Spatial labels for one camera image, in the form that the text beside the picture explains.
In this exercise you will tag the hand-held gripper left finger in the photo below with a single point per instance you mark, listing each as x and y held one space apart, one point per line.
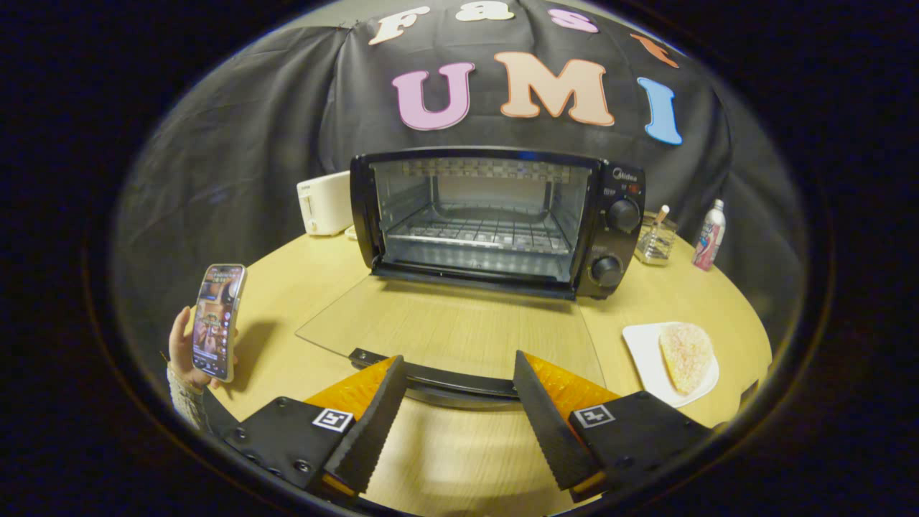
370 431

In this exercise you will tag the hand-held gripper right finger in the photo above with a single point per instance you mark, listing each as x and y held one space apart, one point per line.
549 424

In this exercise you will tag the sugar-coated cream doughnut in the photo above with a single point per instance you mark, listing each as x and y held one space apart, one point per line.
686 355

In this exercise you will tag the smartphone with lit screen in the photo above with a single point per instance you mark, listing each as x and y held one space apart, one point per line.
215 323

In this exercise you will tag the black toaster oven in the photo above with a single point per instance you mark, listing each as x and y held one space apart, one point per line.
621 179

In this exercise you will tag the white bread toaster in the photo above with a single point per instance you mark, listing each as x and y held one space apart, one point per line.
327 205

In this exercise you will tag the white square plate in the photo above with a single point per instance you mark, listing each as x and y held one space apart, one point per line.
646 352

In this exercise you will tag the person's knitted sleeve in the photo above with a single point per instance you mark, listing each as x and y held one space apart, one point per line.
185 402

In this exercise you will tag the pink and white bottle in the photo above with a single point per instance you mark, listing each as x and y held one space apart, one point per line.
709 237

